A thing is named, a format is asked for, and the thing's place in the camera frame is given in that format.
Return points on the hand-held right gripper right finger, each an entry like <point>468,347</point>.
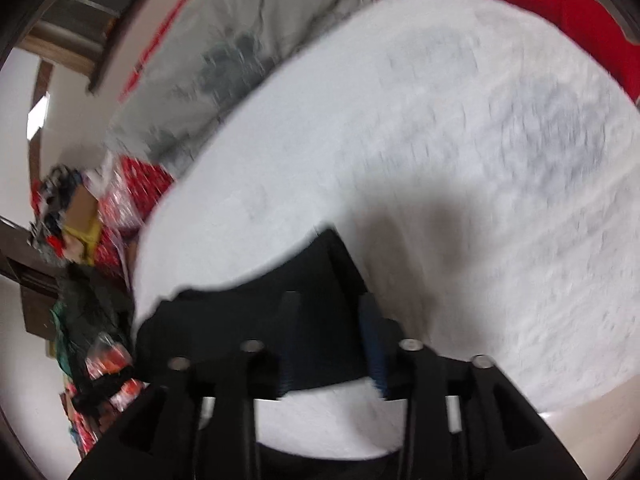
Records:
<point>375,355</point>

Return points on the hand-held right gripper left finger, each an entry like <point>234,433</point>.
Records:
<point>289,360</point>

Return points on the black pants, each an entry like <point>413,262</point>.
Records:
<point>322,310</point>

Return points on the red printed packets heap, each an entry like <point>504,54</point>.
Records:
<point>107,360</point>

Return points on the dark green clothes pile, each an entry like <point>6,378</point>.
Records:
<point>90,305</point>

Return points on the white quilted mattress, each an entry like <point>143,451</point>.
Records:
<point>425,135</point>

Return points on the red printed package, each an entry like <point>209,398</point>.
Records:
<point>140,185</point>

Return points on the yellow box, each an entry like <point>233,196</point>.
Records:
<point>82,242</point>

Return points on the brown cardboard box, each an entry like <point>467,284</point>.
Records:
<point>80,210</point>

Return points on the clear plastic bag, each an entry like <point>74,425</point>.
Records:
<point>105,175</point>

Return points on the dark wooden cabinet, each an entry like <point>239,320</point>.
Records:
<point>25,260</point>

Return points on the pile of mixed clothes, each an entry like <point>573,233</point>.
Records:
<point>52,195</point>

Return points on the grey floral quilt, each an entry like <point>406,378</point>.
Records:
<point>240,35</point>

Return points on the white ceiling light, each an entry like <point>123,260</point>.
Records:
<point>37,116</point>

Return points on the brown wooden trim strip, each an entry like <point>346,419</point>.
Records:
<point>42,80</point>

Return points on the beige bed headboard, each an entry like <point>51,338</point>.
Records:
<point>135,15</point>

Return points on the red blanket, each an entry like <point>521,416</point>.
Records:
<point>550,0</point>

